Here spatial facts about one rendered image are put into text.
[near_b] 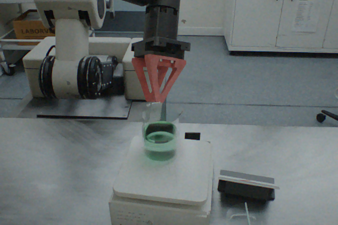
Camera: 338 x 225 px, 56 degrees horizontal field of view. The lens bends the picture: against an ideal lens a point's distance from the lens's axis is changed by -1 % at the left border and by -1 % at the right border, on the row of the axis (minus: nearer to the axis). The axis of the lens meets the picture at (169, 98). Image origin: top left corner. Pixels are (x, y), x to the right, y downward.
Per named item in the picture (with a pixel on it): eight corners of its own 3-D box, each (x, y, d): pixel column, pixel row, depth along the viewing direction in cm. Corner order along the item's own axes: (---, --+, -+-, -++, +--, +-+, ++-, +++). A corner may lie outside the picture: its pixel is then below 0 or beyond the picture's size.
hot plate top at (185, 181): (134, 138, 50) (134, 133, 50) (210, 145, 49) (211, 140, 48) (110, 196, 40) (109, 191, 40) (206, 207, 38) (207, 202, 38)
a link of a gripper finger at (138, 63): (143, 101, 49) (148, 41, 49) (127, 99, 56) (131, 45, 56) (181, 104, 53) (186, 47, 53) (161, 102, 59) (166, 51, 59)
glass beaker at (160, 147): (148, 173, 43) (146, 123, 39) (137, 148, 47) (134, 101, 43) (189, 162, 45) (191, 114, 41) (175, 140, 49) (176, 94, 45)
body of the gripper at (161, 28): (154, 48, 48) (158, -1, 48) (129, 53, 57) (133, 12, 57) (191, 54, 51) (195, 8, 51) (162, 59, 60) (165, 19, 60)
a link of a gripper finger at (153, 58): (145, 102, 49) (151, 40, 49) (128, 100, 55) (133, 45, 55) (183, 105, 52) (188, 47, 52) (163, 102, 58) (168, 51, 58)
